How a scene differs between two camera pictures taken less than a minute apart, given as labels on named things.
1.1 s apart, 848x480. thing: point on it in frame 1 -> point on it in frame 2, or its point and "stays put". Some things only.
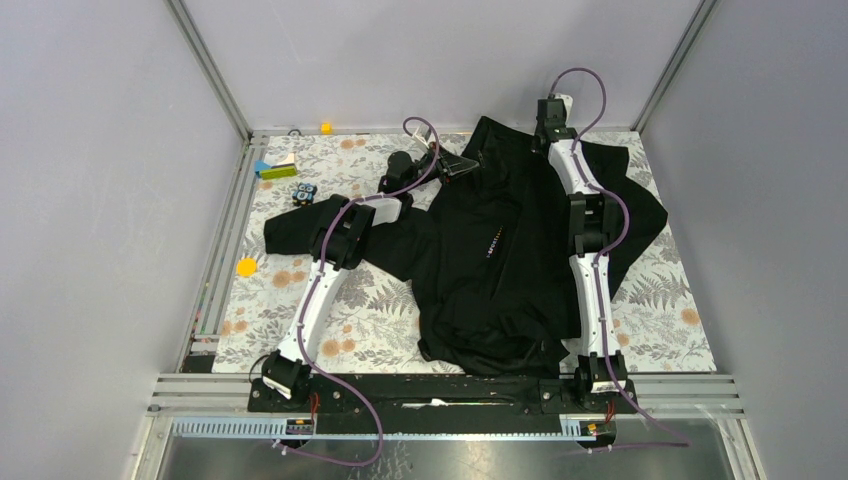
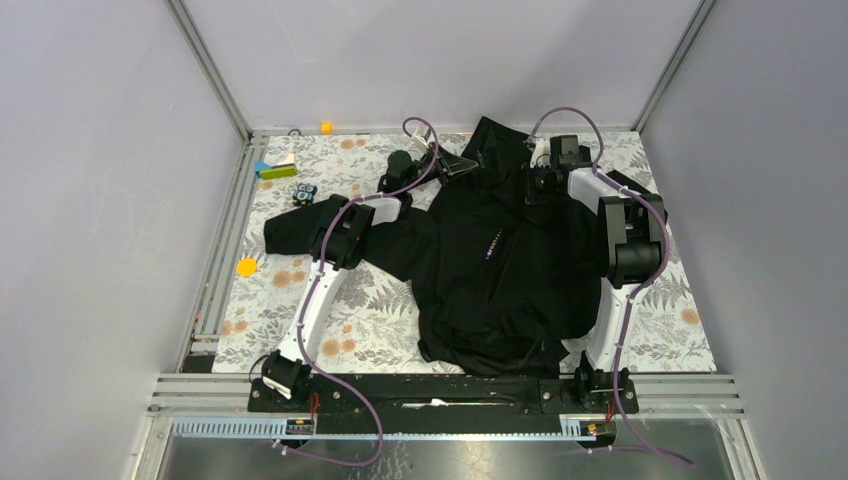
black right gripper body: (532, 148) -> (537, 185)
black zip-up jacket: (492, 249) stays put
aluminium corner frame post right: (673, 64) stays put
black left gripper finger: (454, 164) stays put
